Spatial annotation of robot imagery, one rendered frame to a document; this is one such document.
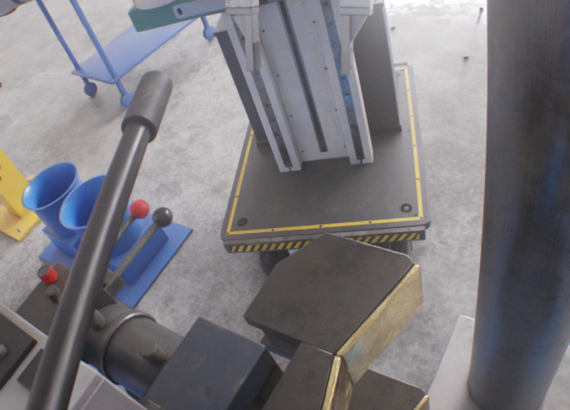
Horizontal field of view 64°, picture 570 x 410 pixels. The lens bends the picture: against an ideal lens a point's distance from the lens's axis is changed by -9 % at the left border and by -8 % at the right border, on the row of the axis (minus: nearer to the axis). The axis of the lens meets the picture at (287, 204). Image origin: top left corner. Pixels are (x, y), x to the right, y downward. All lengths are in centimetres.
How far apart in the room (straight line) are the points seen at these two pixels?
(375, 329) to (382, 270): 8
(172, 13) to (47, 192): 143
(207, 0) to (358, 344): 89
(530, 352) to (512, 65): 62
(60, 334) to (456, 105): 234
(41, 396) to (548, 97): 52
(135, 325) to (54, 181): 181
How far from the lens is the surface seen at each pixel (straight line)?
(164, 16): 129
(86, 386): 46
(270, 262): 181
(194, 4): 125
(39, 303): 83
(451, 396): 147
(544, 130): 60
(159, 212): 85
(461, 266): 185
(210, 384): 59
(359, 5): 66
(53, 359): 25
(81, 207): 222
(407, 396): 106
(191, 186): 245
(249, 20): 71
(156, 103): 37
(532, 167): 64
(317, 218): 163
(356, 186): 169
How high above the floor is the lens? 153
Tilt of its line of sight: 45 degrees down
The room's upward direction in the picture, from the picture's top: 21 degrees counter-clockwise
